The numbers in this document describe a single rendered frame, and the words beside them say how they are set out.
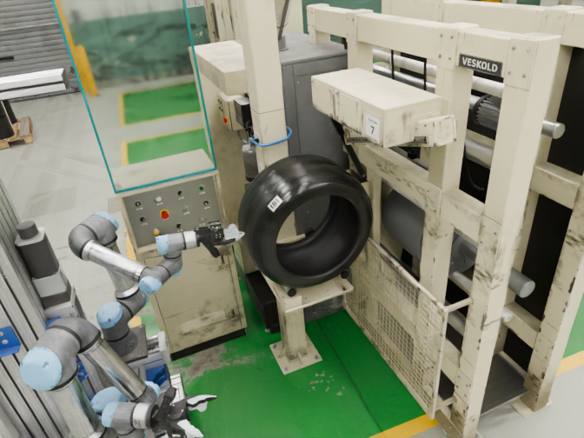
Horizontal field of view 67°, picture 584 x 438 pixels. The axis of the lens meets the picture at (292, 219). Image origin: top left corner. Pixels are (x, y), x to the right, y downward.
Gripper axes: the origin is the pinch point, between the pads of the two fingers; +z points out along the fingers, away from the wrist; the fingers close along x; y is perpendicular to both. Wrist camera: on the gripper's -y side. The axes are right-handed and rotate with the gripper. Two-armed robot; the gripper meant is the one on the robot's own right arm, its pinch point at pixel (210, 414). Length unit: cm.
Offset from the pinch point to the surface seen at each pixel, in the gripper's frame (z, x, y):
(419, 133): 69, -64, -71
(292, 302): 16, -78, 11
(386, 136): 57, -60, -71
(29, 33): -600, -811, -134
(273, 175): 12, -80, -51
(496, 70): 91, -57, -92
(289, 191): 20, -69, -48
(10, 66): -652, -795, -75
